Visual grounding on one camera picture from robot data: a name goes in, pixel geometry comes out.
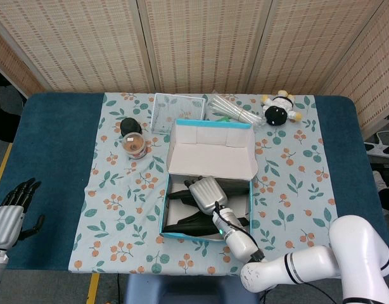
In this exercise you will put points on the black round lump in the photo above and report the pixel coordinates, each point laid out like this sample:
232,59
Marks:
129,125

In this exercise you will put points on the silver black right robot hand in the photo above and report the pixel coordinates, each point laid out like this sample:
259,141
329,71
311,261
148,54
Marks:
207,196

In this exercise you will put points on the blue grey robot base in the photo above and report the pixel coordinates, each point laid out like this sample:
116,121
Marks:
182,291

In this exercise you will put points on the clear plastic tubes bundle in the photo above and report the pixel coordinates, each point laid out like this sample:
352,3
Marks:
235,111

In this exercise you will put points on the astronaut plush toy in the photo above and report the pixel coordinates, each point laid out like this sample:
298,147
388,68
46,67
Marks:
275,115

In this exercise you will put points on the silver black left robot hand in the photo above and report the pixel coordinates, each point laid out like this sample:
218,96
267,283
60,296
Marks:
6,225

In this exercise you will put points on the white chair base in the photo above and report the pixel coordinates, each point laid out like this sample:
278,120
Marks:
379,147

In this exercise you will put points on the clear plastic snack jar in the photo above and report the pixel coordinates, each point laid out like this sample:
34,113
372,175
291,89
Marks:
134,149

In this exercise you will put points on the white and teal shoebox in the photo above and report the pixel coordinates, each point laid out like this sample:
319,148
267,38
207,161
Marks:
210,158

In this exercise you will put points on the black shoe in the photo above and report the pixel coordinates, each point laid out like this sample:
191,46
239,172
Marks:
194,225
235,190

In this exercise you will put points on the dark teal padded table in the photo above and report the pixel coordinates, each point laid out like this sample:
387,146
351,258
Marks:
48,142

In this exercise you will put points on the floral leaf print tablecloth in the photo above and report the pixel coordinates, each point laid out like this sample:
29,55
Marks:
118,228

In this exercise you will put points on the green packet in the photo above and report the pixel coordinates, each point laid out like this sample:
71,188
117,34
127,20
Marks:
224,119

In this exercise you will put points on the woven bamboo folding screen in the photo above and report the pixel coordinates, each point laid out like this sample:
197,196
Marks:
197,41

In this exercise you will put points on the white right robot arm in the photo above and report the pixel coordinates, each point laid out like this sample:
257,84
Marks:
242,242

